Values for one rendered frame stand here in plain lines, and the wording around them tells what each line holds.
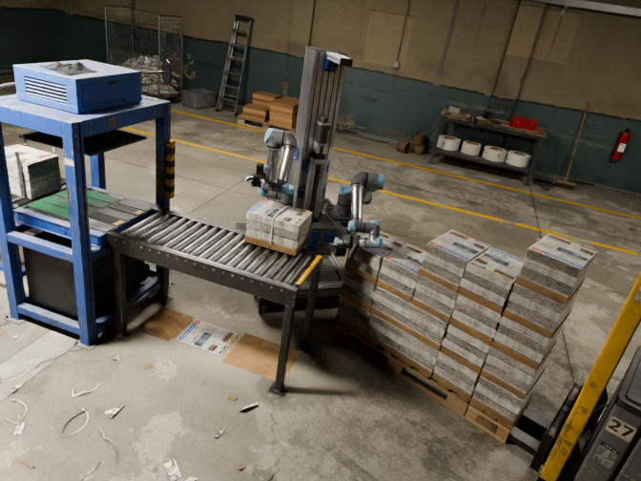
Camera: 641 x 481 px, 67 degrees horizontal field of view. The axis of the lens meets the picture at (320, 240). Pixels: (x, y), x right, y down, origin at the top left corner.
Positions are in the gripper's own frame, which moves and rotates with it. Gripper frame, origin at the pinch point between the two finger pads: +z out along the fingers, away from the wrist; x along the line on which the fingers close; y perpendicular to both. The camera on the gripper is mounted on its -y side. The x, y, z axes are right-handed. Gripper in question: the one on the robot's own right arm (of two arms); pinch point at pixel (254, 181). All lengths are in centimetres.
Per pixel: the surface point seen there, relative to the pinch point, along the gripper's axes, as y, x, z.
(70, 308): 119, 99, 33
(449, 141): 53, -218, -605
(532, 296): -4, -177, 43
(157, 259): 57, 43, 34
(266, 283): 41, -30, 47
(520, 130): -8, -315, -569
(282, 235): 26.8, -27.9, 7.1
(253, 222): 26.8, -6.3, 3.1
